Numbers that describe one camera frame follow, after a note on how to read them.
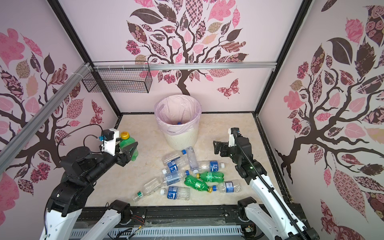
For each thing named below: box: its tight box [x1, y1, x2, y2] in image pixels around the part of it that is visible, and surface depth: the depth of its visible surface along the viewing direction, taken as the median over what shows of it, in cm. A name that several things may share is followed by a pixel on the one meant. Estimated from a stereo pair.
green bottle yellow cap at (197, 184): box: [184, 175, 213, 193], surface depth 81 cm
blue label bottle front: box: [160, 186, 190, 201], surface depth 78 cm
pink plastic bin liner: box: [154, 94, 202, 135], surface depth 92 cm
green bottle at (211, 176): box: [195, 171, 225, 183], surface depth 85 cm
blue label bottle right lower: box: [212, 181, 242, 193], surface depth 80 cm
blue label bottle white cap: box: [162, 157, 189, 175], surface depth 87 cm
